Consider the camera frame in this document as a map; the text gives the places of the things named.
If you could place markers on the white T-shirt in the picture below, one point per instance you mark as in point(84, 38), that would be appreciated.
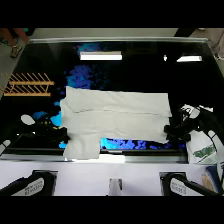
point(116, 116)

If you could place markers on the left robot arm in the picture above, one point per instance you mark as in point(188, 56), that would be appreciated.
point(28, 186)

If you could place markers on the person's legs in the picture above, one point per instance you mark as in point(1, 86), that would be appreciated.
point(15, 43)

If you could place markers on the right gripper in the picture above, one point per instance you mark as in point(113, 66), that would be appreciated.
point(176, 132)

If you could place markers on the white garment with green print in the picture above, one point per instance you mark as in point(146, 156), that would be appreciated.
point(201, 150)

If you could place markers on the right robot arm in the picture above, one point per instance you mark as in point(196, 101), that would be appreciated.
point(206, 123)

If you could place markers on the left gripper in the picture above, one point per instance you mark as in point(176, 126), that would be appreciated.
point(59, 134)

